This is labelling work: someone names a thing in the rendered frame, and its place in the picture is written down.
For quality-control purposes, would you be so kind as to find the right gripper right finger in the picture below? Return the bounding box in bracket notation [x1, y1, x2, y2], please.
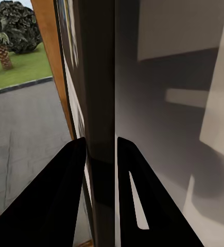
[117, 137, 204, 247]

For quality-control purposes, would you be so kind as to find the poster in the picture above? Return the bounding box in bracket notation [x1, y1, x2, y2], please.
[53, 0, 115, 247]

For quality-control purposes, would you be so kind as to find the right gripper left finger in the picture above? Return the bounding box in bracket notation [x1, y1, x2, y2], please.
[0, 137, 87, 247]

